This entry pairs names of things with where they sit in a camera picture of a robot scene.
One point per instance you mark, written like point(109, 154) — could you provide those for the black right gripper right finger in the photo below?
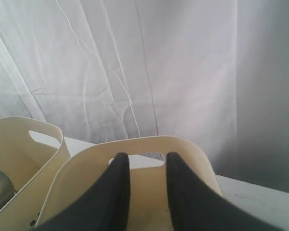
point(196, 207)

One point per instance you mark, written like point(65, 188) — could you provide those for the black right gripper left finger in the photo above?
point(103, 207)

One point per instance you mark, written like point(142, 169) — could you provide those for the cream bin with triangle mark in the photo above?
point(149, 203)

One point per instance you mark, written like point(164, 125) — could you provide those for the cream bin with circle mark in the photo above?
point(31, 153)

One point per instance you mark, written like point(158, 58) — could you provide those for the white curtain backdrop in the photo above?
point(215, 72)

